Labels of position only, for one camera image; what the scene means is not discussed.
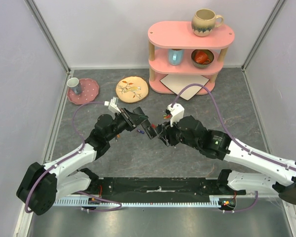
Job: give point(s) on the yellow bird plate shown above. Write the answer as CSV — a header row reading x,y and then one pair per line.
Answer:
x,y
132,89

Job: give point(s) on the slotted cable duct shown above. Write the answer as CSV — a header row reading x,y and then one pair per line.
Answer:
x,y
149,200

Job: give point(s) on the orange cup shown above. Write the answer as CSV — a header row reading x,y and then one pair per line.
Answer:
x,y
201,57

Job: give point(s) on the black remote control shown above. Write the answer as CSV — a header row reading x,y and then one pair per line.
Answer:
x,y
148,128

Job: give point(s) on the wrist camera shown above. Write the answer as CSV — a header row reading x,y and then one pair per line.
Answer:
x,y
177,113
112,105

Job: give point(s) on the light blue mug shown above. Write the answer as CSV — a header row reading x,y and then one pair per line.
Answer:
x,y
175,56

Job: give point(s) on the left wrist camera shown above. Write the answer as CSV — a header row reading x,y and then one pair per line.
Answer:
x,y
112,105

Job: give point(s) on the beige ceramic mug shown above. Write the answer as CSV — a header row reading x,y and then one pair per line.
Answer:
x,y
204,21

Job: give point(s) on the green and red batteries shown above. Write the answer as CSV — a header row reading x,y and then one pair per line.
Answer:
x,y
166,116

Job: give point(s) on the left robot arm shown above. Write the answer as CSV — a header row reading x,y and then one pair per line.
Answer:
x,y
43,184

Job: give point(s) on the pink three-tier shelf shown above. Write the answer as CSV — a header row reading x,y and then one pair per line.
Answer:
x,y
166,35

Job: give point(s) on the white square board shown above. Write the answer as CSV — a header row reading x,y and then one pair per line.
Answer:
x,y
175,83

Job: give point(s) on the pink dotted plate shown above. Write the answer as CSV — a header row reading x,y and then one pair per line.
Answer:
x,y
90,90

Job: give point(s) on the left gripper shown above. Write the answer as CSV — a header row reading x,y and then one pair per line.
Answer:
x,y
127,116

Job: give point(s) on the grey small cup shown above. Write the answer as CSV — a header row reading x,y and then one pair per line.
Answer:
x,y
74,85

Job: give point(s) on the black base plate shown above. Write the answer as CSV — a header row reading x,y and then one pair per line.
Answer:
x,y
122,186

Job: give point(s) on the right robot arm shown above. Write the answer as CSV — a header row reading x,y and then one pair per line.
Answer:
x,y
272,173

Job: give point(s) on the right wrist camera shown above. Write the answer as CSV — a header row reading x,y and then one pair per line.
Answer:
x,y
177,113

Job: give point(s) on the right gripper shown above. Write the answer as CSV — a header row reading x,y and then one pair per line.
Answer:
x,y
163,133

